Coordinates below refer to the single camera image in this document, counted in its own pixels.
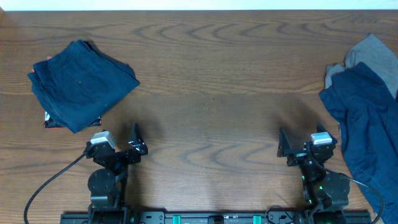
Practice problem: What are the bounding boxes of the navy blue shorts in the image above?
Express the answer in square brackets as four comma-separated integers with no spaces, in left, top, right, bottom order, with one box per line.
[319,62,397,223]

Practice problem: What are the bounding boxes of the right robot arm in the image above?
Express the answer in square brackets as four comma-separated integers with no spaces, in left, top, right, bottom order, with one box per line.
[277,123,350,223]

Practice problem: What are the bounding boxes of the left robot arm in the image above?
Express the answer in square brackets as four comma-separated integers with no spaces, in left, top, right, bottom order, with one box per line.
[83,123,148,224]

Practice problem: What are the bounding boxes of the red black folded garment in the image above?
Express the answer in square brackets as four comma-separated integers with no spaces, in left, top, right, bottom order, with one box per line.
[44,112,101,129]

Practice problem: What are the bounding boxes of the folded navy shorts stack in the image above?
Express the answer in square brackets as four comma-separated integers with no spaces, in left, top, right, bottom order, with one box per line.
[28,40,139,133]

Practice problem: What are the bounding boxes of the grey shorts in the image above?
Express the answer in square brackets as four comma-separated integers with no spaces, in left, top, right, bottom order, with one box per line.
[325,34,397,99]

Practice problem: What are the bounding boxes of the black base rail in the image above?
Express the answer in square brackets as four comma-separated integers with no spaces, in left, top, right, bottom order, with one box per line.
[60,209,372,224]

